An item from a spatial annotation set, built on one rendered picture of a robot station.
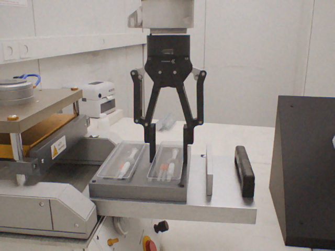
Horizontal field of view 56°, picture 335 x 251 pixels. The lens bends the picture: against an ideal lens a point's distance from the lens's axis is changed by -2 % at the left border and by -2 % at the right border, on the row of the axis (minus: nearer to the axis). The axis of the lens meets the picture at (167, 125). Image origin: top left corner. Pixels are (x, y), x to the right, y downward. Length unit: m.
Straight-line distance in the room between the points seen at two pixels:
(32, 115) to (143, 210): 0.24
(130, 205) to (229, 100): 2.62
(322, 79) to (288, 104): 1.72
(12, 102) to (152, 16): 0.30
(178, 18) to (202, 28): 2.53
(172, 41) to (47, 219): 0.34
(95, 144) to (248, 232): 0.44
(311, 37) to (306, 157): 1.81
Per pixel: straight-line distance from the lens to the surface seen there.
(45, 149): 0.58
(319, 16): 2.66
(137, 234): 0.70
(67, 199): 0.52
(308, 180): 0.89
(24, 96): 0.65
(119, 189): 0.55
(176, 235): 0.84
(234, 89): 3.08
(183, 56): 0.55
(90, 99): 1.68
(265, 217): 0.94
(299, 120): 0.97
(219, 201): 0.55
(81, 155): 0.79
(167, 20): 0.53
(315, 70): 2.68
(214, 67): 3.06
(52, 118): 0.72
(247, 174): 0.55
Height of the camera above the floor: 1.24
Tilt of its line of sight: 17 degrees down
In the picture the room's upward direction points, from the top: straight up
